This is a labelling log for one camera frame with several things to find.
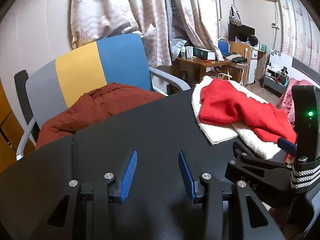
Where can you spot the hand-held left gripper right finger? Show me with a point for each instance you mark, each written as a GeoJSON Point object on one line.
{"type": "Point", "coordinates": [187, 175]}

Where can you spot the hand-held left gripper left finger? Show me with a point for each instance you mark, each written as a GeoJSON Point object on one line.
{"type": "Point", "coordinates": [128, 175]}

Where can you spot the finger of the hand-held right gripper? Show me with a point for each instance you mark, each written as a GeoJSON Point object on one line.
{"type": "Point", "coordinates": [287, 145]}
{"type": "Point", "coordinates": [246, 152]}

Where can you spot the red knit sweater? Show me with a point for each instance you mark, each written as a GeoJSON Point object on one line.
{"type": "Point", "coordinates": [225, 105]}

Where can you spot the white knit sweater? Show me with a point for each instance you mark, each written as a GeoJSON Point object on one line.
{"type": "Point", "coordinates": [252, 140]}

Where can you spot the pink bedding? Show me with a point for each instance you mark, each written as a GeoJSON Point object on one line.
{"type": "Point", "coordinates": [290, 97]}

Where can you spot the grey bedside shelf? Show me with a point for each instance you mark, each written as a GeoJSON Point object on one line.
{"type": "Point", "coordinates": [272, 82]}

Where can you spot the grey bed headboard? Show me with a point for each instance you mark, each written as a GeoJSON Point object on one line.
{"type": "Point", "coordinates": [307, 70]}

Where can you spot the rust brown quilted jacket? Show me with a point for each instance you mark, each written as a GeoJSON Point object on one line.
{"type": "Point", "coordinates": [100, 105]}

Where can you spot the white flower print board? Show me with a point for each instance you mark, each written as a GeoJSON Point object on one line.
{"type": "Point", "coordinates": [281, 60]}

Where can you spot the white mini cabinet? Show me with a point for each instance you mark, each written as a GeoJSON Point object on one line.
{"type": "Point", "coordinates": [252, 67]}

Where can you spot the white round stool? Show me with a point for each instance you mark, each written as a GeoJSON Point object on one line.
{"type": "Point", "coordinates": [238, 66]}

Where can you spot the dark wooden desk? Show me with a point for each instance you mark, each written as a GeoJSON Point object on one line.
{"type": "Point", "coordinates": [197, 66]}

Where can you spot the light wooden desk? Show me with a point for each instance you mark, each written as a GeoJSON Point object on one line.
{"type": "Point", "coordinates": [237, 47]}

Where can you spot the dark green box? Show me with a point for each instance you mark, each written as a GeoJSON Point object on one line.
{"type": "Point", "coordinates": [203, 53]}

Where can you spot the small round fan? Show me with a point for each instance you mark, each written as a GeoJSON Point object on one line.
{"type": "Point", "coordinates": [253, 40]}

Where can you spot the blue folding chair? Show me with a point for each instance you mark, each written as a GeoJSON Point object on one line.
{"type": "Point", "coordinates": [222, 46]}

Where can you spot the printed beige curtain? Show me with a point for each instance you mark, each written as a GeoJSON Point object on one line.
{"type": "Point", "coordinates": [112, 5]}
{"type": "Point", "coordinates": [197, 10]}
{"type": "Point", "coordinates": [295, 25]}

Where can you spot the grey yellow blue chair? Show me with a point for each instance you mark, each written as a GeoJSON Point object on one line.
{"type": "Point", "coordinates": [120, 60]}

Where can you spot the black monitor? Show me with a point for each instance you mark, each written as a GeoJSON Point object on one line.
{"type": "Point", "coordinates": [240, 32]}

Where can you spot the silver plastic bag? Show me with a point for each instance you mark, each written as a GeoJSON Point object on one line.
{"type": "Point", "coordinates": [178, 46]}

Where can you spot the yellow wooden cabinet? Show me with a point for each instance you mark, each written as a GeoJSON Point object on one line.
{"type": "Point", "coordinates": [10, 130]}

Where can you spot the silver floor lamp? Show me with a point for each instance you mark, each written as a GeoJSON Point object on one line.
{"type": "Point", "coordinates": [220, 17]}

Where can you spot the hanging white bag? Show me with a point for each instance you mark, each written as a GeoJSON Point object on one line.
{"type": "Point", "coordinates": [235, 15]}

